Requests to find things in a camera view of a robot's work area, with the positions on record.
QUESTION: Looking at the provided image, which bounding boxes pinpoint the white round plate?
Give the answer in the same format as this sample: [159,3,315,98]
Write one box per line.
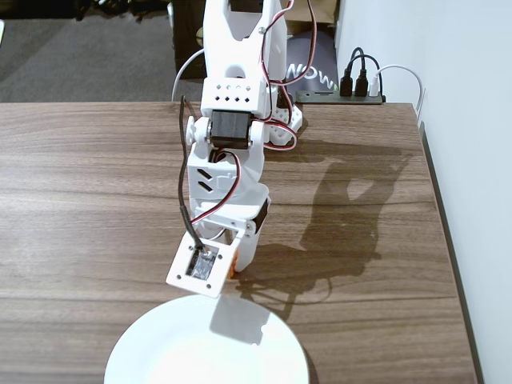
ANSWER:
[102,294,311,384]

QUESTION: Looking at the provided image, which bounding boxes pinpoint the thin white cable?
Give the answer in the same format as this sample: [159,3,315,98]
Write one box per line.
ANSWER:
[171,50,206,103]

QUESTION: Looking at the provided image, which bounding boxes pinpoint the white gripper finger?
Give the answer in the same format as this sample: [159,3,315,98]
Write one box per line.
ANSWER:
[234,230,263,274]

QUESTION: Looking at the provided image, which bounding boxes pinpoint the black power strip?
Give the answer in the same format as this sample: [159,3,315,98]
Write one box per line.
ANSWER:
[294,90,387,106]

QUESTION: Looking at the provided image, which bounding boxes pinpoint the black box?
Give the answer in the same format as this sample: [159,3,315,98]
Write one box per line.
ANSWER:
[171,0,207,81]

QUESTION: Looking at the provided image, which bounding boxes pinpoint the white plug with cable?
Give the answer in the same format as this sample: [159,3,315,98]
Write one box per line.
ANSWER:
[368,63,426,121]

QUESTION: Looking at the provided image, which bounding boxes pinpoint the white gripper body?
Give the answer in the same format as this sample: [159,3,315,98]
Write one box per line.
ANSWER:
[191,184,274,241]

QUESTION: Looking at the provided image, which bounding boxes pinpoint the black camera cable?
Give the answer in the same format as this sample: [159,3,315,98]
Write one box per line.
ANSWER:
[177,94,207,255]

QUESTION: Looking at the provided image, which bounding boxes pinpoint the red white black servo wire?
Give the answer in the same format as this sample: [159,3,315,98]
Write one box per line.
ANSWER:
[258,0,319,155]
[190,150,243,230]

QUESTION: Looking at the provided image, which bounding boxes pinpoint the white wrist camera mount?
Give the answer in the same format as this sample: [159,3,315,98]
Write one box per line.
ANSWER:
[166,230,247,299]

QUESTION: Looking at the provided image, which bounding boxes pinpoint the black plug with cable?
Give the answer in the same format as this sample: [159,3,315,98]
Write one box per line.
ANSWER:
[354,54,381,97]
[338,46,366,97]

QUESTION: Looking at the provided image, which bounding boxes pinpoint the brown cardboard box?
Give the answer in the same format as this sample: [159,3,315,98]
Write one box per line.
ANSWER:
[286,0,341,37]

